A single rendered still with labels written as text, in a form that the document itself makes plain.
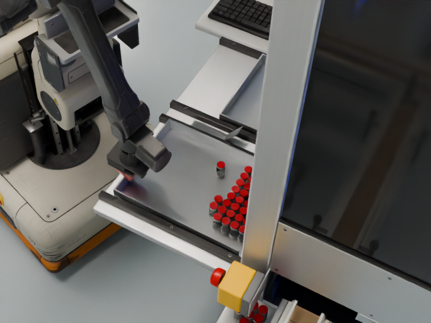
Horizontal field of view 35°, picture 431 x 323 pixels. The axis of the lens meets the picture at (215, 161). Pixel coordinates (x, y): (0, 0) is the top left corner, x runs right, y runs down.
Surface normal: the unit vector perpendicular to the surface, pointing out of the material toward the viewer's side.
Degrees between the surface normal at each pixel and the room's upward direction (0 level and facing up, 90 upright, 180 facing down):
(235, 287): 0
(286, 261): 90
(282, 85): 90
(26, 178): 0
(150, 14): 0
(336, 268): 90
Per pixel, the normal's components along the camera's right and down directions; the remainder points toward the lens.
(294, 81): -0.48, 0.70
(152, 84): 0.04, -0.60
